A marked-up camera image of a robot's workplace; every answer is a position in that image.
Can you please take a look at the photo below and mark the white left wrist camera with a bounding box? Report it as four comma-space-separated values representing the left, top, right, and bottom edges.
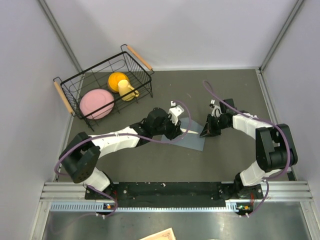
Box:
168, 101, 185, 126

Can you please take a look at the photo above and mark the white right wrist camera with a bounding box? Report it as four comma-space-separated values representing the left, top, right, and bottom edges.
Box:
209, 99, 222, 118

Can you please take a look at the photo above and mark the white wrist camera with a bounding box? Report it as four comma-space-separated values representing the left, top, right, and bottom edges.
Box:
209, 99, 222, 118
168, 101, 185, 126

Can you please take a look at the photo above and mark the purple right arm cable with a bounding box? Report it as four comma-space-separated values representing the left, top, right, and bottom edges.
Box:
202, 79, 295, 218

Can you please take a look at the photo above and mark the orange bowl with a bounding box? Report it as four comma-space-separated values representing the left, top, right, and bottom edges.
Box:
107, 72, 129, 93

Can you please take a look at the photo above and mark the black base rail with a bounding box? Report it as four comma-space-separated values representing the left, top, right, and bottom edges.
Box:
84, 181, 263, 208

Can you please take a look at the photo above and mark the pale yellow mug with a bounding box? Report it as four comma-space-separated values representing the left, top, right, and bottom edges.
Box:
118, 79, 140, 102

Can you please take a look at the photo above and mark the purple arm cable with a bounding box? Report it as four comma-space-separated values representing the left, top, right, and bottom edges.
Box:
202, 79, 295, 218
54, 99, 192, 218

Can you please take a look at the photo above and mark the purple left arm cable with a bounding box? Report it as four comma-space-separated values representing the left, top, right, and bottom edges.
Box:
54, 99, 192, 218

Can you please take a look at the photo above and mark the pink plate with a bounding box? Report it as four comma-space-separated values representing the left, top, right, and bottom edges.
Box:
79, 89, 115, 120

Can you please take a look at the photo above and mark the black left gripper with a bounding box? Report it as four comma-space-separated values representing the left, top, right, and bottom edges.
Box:
152, 113, 182, 141

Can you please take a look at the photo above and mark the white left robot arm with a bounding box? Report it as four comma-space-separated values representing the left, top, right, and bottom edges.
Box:
59, 105, 184, 199

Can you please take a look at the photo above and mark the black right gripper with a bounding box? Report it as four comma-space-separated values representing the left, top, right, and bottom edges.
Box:
200, 113, 229, 138

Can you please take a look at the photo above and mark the grey blue envelope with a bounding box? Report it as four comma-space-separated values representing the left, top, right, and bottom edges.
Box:
173, 120, 205, 152

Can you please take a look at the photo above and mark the brown patterned paper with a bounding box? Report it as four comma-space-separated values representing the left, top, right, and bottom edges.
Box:
140, 228, 176, 240

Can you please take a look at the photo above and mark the cream paper letter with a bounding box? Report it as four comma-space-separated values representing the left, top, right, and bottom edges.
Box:
180, 128, 200, 135

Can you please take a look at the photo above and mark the black wire dish basket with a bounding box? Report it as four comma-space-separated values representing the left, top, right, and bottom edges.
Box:
53, 44, 155, 131

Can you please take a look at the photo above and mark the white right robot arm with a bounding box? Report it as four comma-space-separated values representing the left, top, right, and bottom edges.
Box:
199, 98, 298, 199

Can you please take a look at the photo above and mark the grey slotted cable duct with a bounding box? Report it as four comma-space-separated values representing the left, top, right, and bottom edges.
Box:
50, 201, 251, 213

